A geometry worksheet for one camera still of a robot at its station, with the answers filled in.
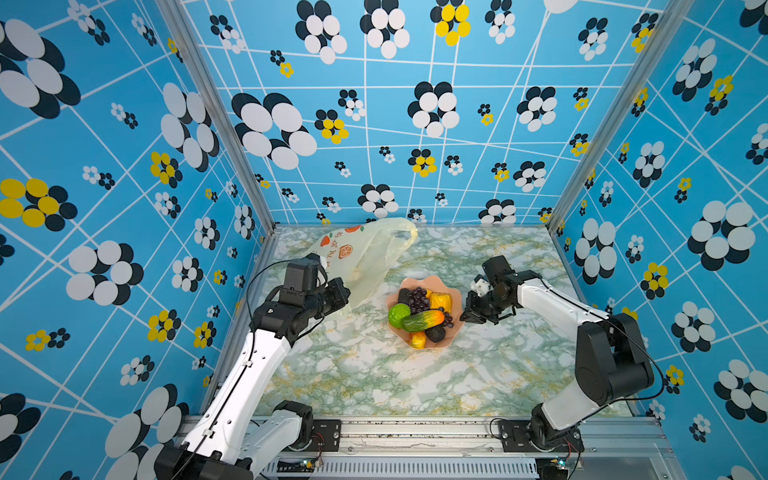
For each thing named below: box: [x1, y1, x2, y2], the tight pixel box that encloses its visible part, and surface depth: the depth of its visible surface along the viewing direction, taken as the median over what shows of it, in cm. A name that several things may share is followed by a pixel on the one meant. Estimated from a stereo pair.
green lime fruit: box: [388, 303, 411, 329], surface depth 87 cm
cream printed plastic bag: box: [306, 218, 419, 307], surface depth 95 cm
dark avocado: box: [425, 324, 446, 343], surface depth 85 cm
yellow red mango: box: [409, 332, 427, 350], surface depth 83 cm
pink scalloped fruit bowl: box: [387, 276, 464, 350], surface depth 88 cm
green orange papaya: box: [401, 309, 445, 333], surface depth 84 cm
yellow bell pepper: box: [426, 290, 451, 313], surface depth 91 cm
